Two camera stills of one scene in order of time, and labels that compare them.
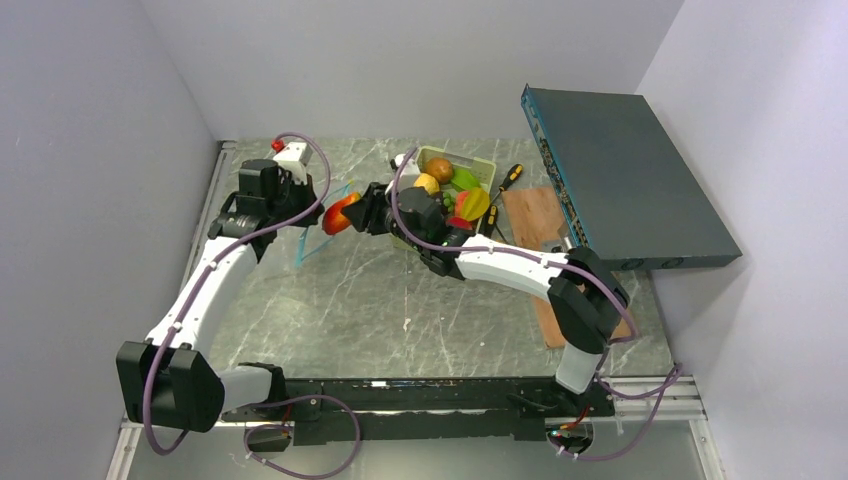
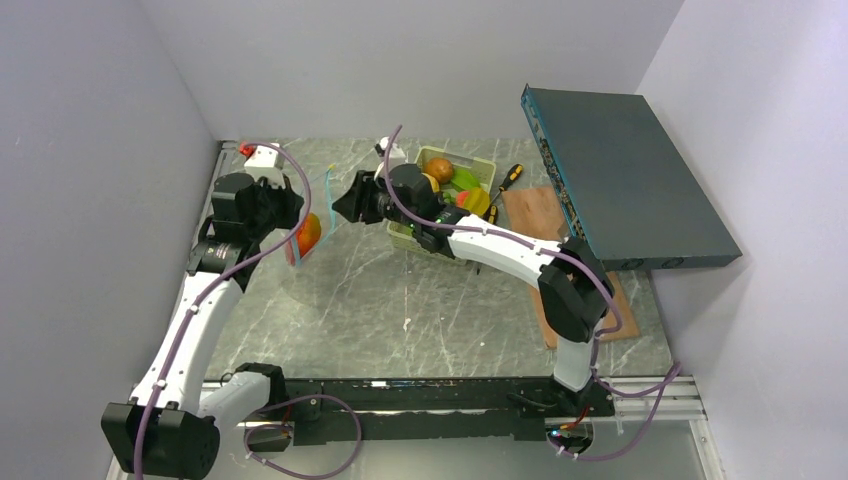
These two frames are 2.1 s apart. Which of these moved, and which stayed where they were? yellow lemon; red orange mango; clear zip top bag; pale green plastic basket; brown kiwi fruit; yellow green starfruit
Moved: clear zip top bag; red orange mango
Stayed: pale green plastic basket; yellow lemon; brown kiwi fruit; yellow green starfruit
